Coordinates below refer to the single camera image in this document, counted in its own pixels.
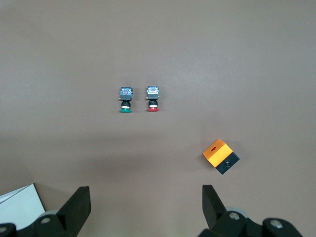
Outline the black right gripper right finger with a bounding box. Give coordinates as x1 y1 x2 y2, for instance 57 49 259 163
198 184 305 237

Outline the orange and black button box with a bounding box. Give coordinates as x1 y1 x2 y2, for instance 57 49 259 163
202 139 240 175

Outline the red push button switch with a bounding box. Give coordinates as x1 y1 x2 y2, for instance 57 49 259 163
145 85 160 113

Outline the white drawer cabinet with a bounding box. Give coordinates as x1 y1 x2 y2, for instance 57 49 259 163
0 183 46 229

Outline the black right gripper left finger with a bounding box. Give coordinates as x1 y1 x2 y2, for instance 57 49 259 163
0 185 91 237

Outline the green push button switch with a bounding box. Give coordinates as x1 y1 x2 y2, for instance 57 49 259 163
118 86 134 114

